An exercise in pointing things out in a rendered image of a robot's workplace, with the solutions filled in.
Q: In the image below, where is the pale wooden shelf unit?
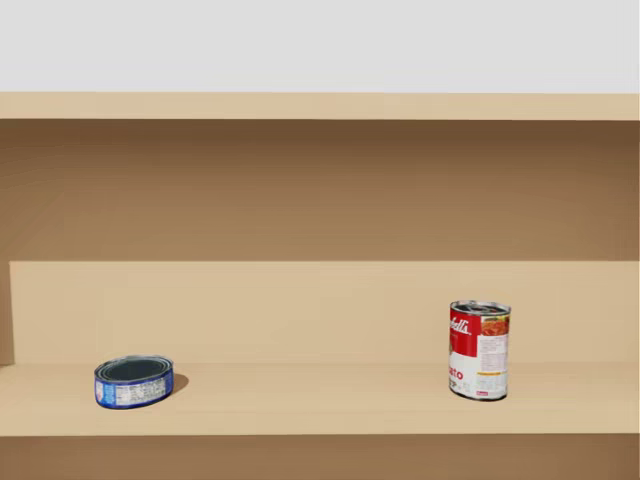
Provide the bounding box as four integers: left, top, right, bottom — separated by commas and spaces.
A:
0, 91, 640, 480

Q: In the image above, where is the red and white can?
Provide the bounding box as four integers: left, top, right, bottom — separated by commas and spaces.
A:
447, 299, 513, 403

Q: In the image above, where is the blue flat can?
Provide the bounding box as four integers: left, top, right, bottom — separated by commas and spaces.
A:
93, 354, 176, 410

